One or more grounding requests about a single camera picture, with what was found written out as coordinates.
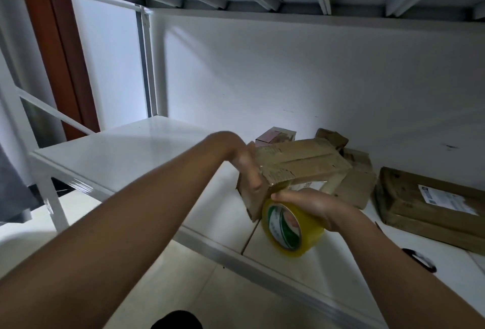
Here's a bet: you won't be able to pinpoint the person's left hand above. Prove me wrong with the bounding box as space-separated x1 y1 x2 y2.
208 131 270 203

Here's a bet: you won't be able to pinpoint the person's right hand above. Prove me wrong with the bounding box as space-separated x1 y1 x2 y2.
270 188 363 234

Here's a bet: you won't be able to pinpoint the yellow tape roll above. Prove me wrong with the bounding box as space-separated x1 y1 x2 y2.
261 196 327 258

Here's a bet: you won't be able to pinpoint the pink carton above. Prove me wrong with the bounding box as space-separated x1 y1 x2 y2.
255 126 298 148

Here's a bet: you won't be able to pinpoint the long cardboard box white label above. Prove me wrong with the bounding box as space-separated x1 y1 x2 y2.
236 137 353 223

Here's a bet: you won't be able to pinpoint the small cardboard box red label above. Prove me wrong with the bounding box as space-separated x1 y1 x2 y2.
333 148 378 211

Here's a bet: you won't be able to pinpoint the corrugated cardboard box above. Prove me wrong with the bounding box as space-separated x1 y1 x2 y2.
315 128 350 152

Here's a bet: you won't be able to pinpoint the black handled scissors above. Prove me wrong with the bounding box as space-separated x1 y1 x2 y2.
401 247 438 273

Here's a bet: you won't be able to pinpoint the person's right forearm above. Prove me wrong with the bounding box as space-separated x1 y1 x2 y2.
341 211 485 329

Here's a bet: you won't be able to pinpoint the person's left forearm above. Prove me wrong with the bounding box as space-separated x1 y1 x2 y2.
0 136 236 329

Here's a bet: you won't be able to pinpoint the person's black trousers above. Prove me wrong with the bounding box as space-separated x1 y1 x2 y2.
150 310 204 329

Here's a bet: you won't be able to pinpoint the white metal shelf rack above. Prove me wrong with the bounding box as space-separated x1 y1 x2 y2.
0 0 485 329

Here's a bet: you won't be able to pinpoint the perforated white metal rack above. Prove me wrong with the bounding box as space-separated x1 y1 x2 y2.
0 45 100 235

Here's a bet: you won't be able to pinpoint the grey curtain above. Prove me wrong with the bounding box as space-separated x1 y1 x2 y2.
0 143 42 226

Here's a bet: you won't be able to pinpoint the red-brown door frame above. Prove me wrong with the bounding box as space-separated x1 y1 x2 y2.
21 0 101 142

